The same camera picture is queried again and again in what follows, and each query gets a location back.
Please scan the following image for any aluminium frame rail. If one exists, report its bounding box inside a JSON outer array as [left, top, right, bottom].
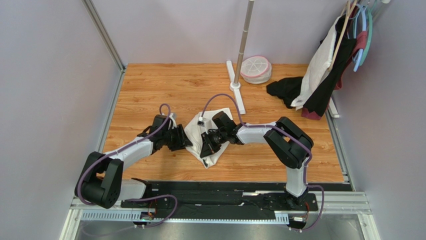
[[81, 0, 126, 73]]

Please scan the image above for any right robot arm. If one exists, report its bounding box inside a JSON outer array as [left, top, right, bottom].
[[200, 111, 314, 198]]

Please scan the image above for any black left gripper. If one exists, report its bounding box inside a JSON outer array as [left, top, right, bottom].
[[161, 124, 193, 152]]

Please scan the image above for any green plastic hanger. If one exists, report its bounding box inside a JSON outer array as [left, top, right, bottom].
[[358, 0, 378, 67]]

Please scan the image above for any black hanging garment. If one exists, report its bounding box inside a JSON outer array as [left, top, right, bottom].
[[301, 15, 357, 120]]

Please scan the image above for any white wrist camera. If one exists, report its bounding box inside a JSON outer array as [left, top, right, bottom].
[[197, 116, 214, 132], [169, 112, 177, 129]]

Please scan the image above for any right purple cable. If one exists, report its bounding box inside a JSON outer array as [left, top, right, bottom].
[[199, 93, 325, 232]]

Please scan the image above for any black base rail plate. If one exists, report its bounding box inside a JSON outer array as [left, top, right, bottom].
[[113, 179, 354, 221]]

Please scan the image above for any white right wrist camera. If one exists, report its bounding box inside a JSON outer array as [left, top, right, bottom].
[[197, 116, 214, 132]]

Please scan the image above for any blue plastic hanger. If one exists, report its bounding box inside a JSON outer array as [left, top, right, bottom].
[[351, 3, 368, 72]]

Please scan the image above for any white stand with metal pole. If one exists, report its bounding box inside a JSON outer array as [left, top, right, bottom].
[[225, 0, 255, 115]]

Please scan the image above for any white hanging towel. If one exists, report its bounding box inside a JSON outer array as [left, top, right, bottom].
[[290, 17, 340, 110]]

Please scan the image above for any black cloth on table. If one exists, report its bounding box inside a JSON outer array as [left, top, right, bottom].
[[266, 76, 303, 109]]

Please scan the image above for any white mesh pink rimmed basket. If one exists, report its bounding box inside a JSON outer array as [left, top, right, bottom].
[[240, 55, 272, 85]]

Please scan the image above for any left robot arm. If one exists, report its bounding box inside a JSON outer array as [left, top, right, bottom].
[[74, 114, 193, 209]]

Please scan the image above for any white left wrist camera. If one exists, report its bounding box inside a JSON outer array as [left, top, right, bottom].
[[169, 112, 177, 129]]

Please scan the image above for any dark red hanging garment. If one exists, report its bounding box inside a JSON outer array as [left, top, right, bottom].
[[334, 30, 368, 90]]

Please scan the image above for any wooden hanger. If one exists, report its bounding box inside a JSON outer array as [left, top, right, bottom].
[[327, 0, 358, 72]]

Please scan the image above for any white cloth napkin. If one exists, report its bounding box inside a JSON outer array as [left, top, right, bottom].
[[184, 107, 233, 169]]

